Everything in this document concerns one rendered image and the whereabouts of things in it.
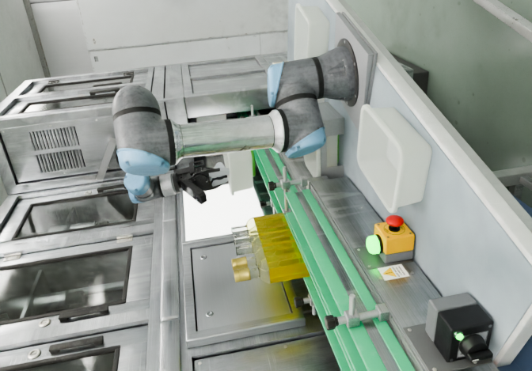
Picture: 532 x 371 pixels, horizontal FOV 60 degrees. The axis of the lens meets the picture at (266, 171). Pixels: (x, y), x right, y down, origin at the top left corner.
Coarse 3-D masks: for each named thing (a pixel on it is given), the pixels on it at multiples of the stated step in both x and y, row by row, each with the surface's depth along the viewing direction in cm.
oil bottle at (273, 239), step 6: (270, 234) 142; (276, 234) 142; (282, 234) 142; (288, 234) 141; (252, 240) 141; (258, 240) 139; (264, 240) 139; (270, 240) 139; (276, 240) 139; (282, 240) 139; (288, 240) 139; (294, 240) 139; (252, 246) 140; (258, 246) 138; (264, 246) 138
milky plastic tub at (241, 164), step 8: (240, 152) 143; (248, 152) 143; (224, 160) 164; (232, 160) 141; (240, 160) 142; (248, 160) 142; (232, 168) 142; (240, 168) 144; (248, 168) 145; (232, 176) 144; (240, 176) 146; (248, 176) 147; (232, 184) 146; (240, 184) 148; (248, 184) 149; (232, 192) 148
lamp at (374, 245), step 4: (372, 236) 107; (376, 236) 107; (368, 240) 107; (372, 240) 106; (376, 240) 106; (380, 240) 106; (368, 244) 106; (372, 244) 105; (376, 244) 105; (380, 244) 105; (368, 248) 107; (372, 248) 106; (376, 248) 105; (380, 248) 105; (372, 252) 106; (376, 252) 106; (380, 252) 106
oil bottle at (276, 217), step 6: (264, 216) 152; (270, 216) 152; (276, 216) 152; (282, 216) 151; (246, 222) 151; (252, 222) 149; (258, 222) 149; (264, 222) 149; (270, 222) 149; (246, 228) 150
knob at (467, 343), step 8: (472, 336) 78; (480, 336) 78; (464, 344) 78; (472, 344) 77; (480, 344) 77; (464, 352) 78; (472, 352) 77; (480, 352) 77; (488, 352) 77; (472, 360) 76; (480, 360) 77
